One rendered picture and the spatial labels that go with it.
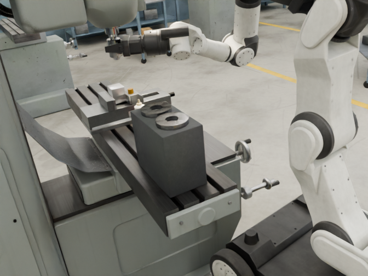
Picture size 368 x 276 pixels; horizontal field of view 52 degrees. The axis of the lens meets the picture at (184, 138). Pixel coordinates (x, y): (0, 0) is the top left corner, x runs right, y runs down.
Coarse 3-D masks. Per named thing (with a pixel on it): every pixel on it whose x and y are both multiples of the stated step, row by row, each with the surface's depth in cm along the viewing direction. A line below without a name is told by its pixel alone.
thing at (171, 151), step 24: (144, 120) 105; (168, 120) 103; (192, 120) 102; (144, 144) 109; (168, 144) 96; (192, 144) 100; (144, 168) 116; (168, 168) 99; (192, 168) 103; (168, 192) 103
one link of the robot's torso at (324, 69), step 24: (336, 0) 86; (312, 24) 93; (336, 24) 88; (312, 48) 96; (336, 48) 100; (312, 72) 101; (336, 72) 99; (312, 96) 105; (336, 96) 102; (312, 120) 105; (336, 120) 104; (336, 144) 105
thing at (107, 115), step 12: (108, 96) 147; (144, 96) 158; (156, 96) 154; (168, 96) 154; (84, 108) 150; (96, 108) 149; (108, 108) 144; (120, 108) 146; (132, 108) 149; (84, 120) 150; (96, 120) 144; (108, 120) 146; (120, 120) 148; (96, 132) 144
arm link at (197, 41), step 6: (174, 24) 133; (180, 24) 132; (186, 24) 134; (192, 30) 135; (198, 30) 137; (192, 36) 138; (198, 36) 137; (204, 36) 137; (192, 42) 140; (198, 42) 138; (204, 42) 137; (192, 48) 141; (198, 48) 138; (204, 48) 137; (198, 54) 139
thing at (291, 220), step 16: (288, 208) 147; (304, 208) 146; (256, 224) 142; (272, 224) 140; (288, 224) 139; (304, 224) 139; (240, 240) 131; (256, 240) 129; (272, 240) 133; (288, 240) 133; (304, 240) 134; (256, 256) 126; (272, 256) 128; (288, 256) 128; (304, 256) 128; (256, 272) 125; (272, 272) 123; (288, 272) 122; (304, 272) 122; (320, 272) 121; (336, 272) 121
